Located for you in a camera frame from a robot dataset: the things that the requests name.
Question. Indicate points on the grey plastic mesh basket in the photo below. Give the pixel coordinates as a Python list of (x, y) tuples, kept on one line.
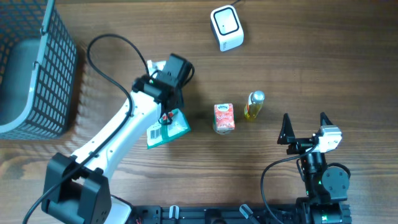
[(38, 64)]

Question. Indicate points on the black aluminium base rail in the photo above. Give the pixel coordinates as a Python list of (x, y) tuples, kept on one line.
[(285, 213)]

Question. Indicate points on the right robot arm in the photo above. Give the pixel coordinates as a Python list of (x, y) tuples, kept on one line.
[(326, 184)]

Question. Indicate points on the white barcode scanner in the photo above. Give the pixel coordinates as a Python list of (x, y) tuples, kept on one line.
[(227, 28)]

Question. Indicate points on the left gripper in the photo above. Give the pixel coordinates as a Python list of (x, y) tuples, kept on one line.
[(174, 97)]

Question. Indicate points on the red Kleenex tissue pack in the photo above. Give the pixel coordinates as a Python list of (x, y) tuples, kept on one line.
[(223, 121)]

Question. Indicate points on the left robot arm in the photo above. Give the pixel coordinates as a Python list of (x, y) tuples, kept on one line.
[(76, 187)]

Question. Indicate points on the yellow liquid bottle silver cap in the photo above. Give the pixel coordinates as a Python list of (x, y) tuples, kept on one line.
[(254, 104)]

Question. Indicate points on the green 3M gloves package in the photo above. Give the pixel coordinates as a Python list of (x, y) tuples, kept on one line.
[(167, 128)]

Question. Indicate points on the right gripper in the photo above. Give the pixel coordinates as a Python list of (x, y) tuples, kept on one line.
[(287, 136)]

